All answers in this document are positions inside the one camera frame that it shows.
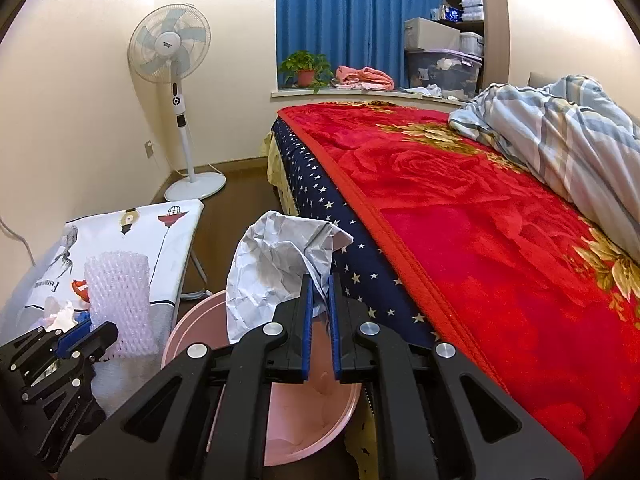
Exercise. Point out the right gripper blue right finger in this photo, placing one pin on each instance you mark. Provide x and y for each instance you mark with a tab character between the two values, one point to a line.
437	415

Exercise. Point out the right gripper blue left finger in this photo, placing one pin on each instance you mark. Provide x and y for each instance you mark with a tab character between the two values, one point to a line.
205	414

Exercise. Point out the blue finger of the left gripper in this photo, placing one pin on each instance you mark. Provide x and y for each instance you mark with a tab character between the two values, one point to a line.
67	341
95	344

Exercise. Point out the white foam net sleeve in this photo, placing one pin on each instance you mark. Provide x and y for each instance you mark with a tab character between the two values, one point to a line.
119	292

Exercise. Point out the white paper sheet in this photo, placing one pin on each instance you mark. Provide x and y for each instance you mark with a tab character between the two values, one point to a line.
269	264

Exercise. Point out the small white tissue ball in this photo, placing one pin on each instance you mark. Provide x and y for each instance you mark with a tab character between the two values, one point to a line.
58	315

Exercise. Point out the orange plastic bag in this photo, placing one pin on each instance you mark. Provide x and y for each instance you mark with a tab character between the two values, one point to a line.
80	288

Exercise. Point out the pink trash bin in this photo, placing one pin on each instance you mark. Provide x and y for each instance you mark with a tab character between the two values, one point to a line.
304	418

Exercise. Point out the blue plastic bag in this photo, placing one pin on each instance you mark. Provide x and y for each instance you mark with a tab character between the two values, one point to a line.
82	317

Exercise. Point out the grey white printed table cover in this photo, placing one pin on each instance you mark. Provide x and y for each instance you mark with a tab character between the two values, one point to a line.
163	232

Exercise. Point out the red floral blanket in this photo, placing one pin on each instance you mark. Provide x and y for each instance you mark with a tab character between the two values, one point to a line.
451	242

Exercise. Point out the yellow star bed sheet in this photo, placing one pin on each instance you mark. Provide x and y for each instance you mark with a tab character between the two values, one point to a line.
276	174

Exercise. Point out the plaid blue grey duvet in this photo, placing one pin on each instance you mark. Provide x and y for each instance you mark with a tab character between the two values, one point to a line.
571	136

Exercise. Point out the white standing fan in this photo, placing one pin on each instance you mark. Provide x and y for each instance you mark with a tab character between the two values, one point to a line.
167	46

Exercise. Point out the dark plastic storage bin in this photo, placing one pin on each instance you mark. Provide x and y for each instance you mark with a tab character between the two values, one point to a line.
455	73

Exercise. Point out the potted green plant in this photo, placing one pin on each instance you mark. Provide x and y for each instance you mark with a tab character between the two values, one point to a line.
306	70

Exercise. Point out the pink folded cloth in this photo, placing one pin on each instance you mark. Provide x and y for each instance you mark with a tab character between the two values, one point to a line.
366	78

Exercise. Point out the white plastic container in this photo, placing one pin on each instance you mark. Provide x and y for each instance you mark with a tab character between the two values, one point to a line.
472	43

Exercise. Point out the grey cardboard box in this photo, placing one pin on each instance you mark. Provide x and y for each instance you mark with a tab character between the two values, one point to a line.
421	34

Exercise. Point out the blue curtain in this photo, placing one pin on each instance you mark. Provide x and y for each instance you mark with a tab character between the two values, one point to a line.
355	33

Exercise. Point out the wooden bookshelf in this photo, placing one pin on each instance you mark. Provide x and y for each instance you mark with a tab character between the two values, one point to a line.
489	19

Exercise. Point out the wall power socket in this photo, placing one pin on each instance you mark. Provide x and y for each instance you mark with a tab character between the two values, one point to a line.
149	149

